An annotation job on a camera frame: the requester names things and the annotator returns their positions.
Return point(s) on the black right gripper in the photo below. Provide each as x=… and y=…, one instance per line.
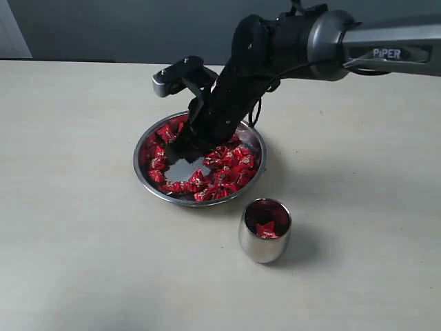
x=263, y=52

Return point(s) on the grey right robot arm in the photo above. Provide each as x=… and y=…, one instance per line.
x=313, y=43

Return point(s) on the round stainless steel plate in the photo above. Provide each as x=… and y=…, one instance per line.
x=249, y=137

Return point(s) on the stainless steel cup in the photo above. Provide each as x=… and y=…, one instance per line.
x=261, y=211

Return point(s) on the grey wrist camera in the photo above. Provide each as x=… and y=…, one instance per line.
x=188, y=73

